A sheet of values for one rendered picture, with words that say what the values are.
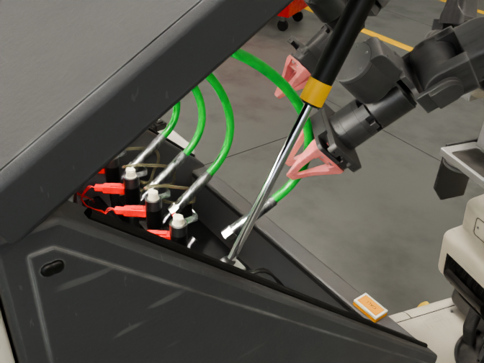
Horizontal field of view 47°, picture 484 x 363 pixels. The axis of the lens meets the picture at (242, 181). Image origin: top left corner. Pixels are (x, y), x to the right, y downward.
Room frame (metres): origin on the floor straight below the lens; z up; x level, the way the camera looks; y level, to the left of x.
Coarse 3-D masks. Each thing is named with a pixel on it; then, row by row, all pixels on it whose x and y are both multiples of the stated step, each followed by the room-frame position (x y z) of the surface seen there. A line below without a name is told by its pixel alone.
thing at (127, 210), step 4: (116, 208) 0.74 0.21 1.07; (120, 208) 0.75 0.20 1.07; (124, 208) 0.74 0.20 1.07; (128, 208) 0.74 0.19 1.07; (132, 208) 0.74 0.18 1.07; (136, 208) 0.74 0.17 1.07; (140, 208) 0.74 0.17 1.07; (144, 208) 0.75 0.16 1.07; (116, 212) 0.74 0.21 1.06; (120, 212) 0.74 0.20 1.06; (124, 212) 0.74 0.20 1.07; (128, 212) 0.74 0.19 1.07; (132, 212) 0.74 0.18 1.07; (136, 212) 0.74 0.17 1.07; (140, 212) 0.74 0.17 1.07; (144, 212) 0.74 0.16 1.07; (128, 216) 0.74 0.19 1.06; (132, 216) 0.74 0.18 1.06; (136, 216) 0.74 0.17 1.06; (140, 216) 0.74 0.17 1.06; (144, 216) 0.74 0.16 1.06
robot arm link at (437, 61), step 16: (448, 32) 0.70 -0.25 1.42; (464, 32) 0.68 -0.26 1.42; (480, 32) 0.67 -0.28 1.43; (416, 48) 0.70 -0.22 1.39; (432, 48) 0.69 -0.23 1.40; (448, 48) 0.68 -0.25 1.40; (464, 48) 0.66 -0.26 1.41; (480, 48) 0.65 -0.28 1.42; (416, 64) 0.69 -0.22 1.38; (432, 64) 0.66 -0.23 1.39; (448, 64) 0.65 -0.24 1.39; (464, 64) 0.64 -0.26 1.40; (480, 64) 0.65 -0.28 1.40; (432, 80) 0.65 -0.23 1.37; (464, 80) 0.65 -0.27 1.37; (480, 80) 0.66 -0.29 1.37
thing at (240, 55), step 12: (240, 48) 0.66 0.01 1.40; (240, 60) 0.66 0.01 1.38; (252, 60) 0.66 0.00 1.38; (264, 72) 0.67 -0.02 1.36; (276, 72) 0.67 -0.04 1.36; (276, 84) 0.68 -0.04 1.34; (288, 84) 0.68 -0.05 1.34; (288, 96) 0.68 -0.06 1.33; (300, 108) 0.69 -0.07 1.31; (312, 132) 0.70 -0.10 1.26; (288, 180) 0.70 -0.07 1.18; (276, 192) 0.69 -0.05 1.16; (288, 192) 0.69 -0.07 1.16
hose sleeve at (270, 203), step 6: (270, 198) 0.68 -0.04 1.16; (264, 204) 0.67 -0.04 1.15; (270, 204) 0.67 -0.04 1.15; (276, 204) 0.68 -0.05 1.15; (264, 210) 0.67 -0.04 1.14; (246, 216) 0.67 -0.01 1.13; (258, 216) 0.67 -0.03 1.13; (234, 222) 0.67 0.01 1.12; (240, 222) 0.66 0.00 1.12; (234, 228) 0.65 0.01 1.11; (240, 228) 0.66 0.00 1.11
